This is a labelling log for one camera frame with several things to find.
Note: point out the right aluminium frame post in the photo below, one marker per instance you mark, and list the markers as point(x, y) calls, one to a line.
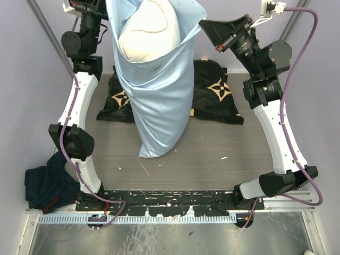
point(295, 18)

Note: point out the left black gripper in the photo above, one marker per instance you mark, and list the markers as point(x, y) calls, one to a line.
point(93, 8)

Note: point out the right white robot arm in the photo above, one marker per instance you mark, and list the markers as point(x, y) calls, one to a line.
point(265, 97)

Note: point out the white slotted cable duct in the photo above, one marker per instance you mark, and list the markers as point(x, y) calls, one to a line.
point(101, 219)

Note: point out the dark navy cloth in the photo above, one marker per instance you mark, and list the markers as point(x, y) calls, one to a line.
point(50, 186)

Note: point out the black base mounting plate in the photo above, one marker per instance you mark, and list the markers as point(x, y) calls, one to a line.
point(164, 203)

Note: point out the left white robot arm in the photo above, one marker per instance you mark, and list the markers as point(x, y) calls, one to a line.
point(69, 135)

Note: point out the white pillow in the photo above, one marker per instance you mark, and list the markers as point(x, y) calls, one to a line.
point(151, 32)

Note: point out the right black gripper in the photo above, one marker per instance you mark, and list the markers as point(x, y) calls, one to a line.
point(220, 33)

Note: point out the left aluminium frame post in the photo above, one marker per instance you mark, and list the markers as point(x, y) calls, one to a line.
point(37, 12)

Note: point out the black floral patterned cloth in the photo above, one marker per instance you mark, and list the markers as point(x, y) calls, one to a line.
point(212, 99)

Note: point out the aluminium frame post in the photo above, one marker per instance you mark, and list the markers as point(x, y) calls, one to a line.
point(37, 12)
point(295, 18)

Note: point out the light blue pillowcase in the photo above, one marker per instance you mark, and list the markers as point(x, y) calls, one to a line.
point(160, 91)

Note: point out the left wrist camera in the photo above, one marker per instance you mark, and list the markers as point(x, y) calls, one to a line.
point(68, 8)

